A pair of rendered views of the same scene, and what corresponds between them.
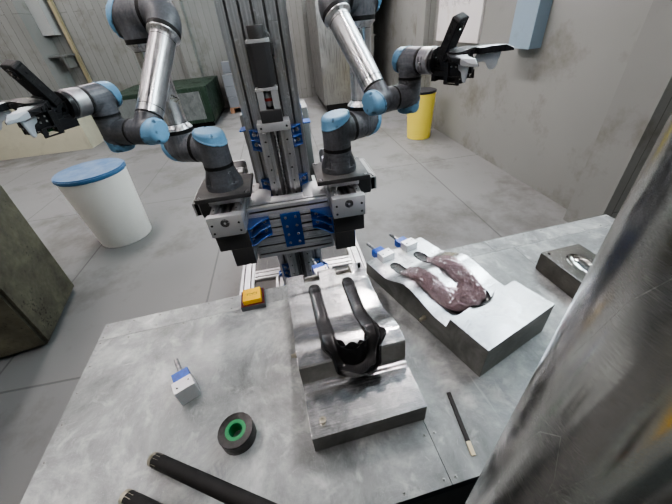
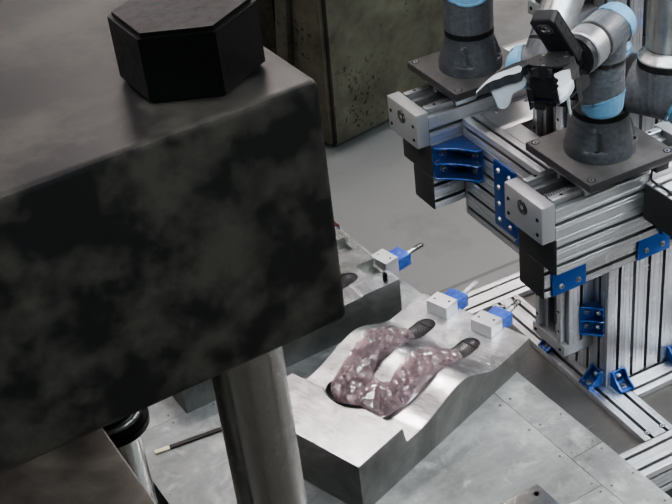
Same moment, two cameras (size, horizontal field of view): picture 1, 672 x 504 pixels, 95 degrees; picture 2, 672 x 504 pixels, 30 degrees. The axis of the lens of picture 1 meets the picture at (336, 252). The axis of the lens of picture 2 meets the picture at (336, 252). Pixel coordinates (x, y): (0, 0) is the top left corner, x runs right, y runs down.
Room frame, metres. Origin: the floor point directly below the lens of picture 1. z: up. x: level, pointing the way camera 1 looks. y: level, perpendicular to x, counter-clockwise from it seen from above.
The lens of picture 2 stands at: (0.08, -2.01, 2.37)
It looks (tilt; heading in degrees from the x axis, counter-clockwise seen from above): 34 degrees down; 72
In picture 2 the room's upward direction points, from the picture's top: 7 degrees counter-clockwise
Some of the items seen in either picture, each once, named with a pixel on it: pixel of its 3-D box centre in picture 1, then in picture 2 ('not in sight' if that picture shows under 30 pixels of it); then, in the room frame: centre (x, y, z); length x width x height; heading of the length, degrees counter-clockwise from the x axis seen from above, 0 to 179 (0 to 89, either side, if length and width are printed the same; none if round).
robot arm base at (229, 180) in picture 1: (221, 174); (469, 44); (1.25, 0.44, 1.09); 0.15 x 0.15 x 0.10
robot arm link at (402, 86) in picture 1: (405, 95); (594, 82); (1.14, -0.29, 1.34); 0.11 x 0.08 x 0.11; 122
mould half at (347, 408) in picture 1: (342, 331); (263, 304); (0.56, 0.01, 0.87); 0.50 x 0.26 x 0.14; 10
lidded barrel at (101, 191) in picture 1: (109, 204); not in sight; (2.77, 2.11, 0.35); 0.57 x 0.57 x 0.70
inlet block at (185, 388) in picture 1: (181, 376); not in sight; (0.49, 0.45, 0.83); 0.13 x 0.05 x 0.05; 33
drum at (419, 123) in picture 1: (419, 114); not in sight; (4.91, -1.49, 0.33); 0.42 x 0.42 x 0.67
